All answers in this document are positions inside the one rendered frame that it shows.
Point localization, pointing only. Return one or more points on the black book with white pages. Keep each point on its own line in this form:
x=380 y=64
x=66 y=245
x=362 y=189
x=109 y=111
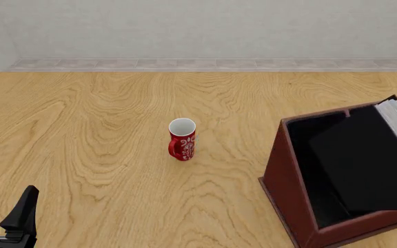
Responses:
x=357 y=160

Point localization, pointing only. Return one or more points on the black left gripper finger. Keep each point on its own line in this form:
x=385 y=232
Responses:
x=22 y=214

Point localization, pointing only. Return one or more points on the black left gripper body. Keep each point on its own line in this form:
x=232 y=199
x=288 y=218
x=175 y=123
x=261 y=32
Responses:
x=19 y=241

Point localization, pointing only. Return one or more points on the red-brown desk caddy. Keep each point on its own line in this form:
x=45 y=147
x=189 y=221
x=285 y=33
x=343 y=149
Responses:
x=288 y=175

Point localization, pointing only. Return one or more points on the red mug with white pattern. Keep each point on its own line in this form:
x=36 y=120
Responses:
x=182 y=144

